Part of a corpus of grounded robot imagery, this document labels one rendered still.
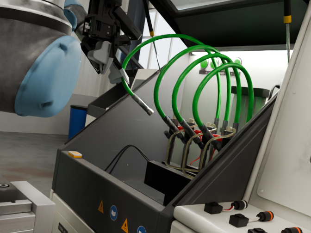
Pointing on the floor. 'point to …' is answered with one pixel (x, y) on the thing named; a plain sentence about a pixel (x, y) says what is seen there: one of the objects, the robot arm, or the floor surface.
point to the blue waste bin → (77, 119)
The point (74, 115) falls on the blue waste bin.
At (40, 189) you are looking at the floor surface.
